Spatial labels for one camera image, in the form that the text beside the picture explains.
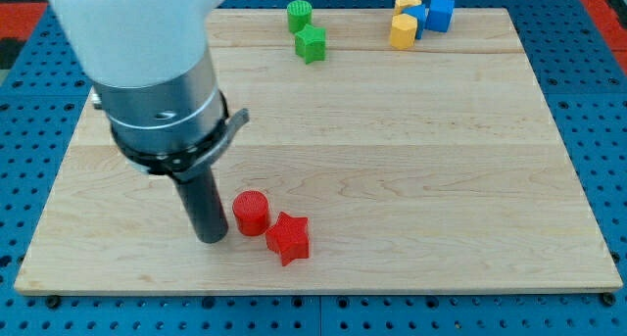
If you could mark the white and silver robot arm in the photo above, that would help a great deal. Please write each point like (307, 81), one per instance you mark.
(151, 66)

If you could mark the red cylinder block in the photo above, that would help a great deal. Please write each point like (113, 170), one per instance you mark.
(251, 210)

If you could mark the red star block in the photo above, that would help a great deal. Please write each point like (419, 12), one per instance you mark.
(289, 238)

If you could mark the green star block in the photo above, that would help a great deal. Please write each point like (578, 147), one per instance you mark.
(310, 43)

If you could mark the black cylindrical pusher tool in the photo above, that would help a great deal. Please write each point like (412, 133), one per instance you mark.
(202, 203)

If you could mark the wooden board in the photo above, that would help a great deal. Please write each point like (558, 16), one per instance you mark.
(437, 170)

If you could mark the green cylinder block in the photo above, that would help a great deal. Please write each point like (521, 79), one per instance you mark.
(299, 13)

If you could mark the yellow hexagon block front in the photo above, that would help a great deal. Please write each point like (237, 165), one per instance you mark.
(403, 31)

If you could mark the blue block middle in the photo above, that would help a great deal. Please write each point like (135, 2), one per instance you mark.
(420, 13)

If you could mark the yellow block rear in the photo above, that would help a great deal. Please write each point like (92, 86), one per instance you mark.
(400, 5)

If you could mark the blue cube block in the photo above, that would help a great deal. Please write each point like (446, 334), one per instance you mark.
(440, 15)

